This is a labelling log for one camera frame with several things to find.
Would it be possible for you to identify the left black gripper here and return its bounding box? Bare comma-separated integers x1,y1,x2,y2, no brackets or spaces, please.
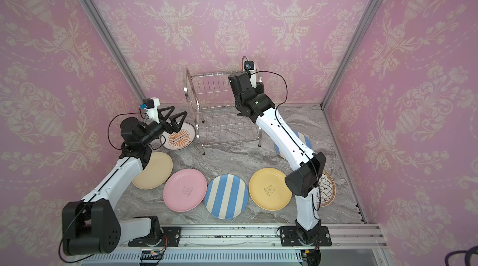
140,106,187,148

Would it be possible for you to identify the blue striped plate front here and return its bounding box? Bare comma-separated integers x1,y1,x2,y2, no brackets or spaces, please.
204,175,249,220

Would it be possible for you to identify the blue striped plate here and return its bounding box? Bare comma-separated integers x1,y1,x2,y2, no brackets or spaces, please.
274,131,312,159
204,175,249,220

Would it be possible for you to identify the scale pattern plate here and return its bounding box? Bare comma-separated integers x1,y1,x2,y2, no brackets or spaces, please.
315,171,336,210

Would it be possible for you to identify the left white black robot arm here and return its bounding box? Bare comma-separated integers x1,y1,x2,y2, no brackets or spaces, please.
58,106,187,261

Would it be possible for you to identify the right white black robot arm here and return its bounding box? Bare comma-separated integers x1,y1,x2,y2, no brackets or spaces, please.
228,71,326,245

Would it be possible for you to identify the steel two-tier dish rack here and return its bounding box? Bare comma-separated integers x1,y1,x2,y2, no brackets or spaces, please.
183,68,262,155

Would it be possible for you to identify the sunburst plate left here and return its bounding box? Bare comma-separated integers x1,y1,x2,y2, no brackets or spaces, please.
163,122,196,150

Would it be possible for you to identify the cream plate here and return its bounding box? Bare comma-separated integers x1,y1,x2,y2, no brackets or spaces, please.
133,152,173,190

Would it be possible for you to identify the pink plate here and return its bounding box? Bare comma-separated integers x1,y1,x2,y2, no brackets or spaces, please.
163,168,207,213

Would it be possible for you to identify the blue striped plate back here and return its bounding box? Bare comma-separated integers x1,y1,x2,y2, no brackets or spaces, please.
274,131,312,159

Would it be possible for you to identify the yellow bear plate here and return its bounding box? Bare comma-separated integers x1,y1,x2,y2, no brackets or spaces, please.
249,168,292,211

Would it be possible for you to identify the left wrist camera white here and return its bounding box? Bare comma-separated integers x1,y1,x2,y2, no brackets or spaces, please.
140,98,160,123

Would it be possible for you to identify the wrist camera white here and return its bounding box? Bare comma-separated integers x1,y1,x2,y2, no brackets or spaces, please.
243,59,257,88
140,98,160,123

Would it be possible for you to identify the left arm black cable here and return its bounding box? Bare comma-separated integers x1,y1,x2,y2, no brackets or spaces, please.
107,112,167,152

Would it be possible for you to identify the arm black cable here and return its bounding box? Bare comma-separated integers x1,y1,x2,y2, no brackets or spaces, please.
107,112,167,152
240,55,322,211

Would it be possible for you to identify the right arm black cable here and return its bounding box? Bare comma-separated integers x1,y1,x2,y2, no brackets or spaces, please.
240,55,322,211

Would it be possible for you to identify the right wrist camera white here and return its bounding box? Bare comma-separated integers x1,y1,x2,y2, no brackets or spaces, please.
243,59,257,88

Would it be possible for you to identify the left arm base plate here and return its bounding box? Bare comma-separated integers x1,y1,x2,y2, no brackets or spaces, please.
128,226,182,248

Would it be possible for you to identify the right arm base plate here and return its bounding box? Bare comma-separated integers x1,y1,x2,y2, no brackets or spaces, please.
276,226,332,247

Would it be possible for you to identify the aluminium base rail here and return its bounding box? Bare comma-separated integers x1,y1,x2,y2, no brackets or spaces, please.
70,223,393,266

